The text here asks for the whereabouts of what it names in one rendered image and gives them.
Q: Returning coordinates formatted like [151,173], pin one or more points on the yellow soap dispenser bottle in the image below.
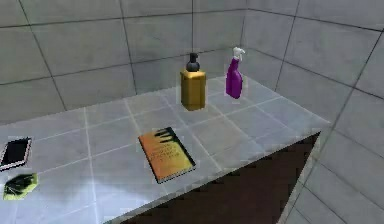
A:
[193,90]

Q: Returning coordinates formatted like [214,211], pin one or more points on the grey tiled counter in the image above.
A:
[206,140]

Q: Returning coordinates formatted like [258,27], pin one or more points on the orange book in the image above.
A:
[166,155]

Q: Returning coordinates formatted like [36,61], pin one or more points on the purple spray bottle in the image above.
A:
[234,80]

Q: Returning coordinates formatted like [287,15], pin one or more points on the black phone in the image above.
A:
[15,152]

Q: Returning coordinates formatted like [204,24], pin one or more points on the green sponge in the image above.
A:
[20,186]

